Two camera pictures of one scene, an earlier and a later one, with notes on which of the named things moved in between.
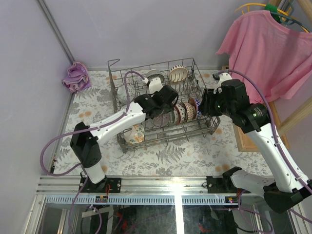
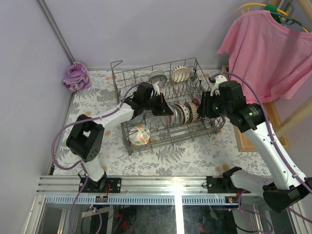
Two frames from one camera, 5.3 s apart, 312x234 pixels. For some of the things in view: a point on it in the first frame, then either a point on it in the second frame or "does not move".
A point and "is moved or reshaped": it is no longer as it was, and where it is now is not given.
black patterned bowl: (154, 73) is moved or reshaped
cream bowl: (178, 73) is moved or reshaped
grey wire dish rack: (171, 91) does not move
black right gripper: (206, 107) does not move
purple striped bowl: (161, 120) → (168, 120)
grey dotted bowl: (122, 94) is moved or reshaped
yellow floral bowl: (134, 135) is moved or reshaped
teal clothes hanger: (287, 19) does not move
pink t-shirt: (275, 54) does not move
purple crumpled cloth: (78, 79) does not move
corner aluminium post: (55, 28) does not move
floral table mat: (207, 155) does not move
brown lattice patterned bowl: (191, 112) is moved or reshaped
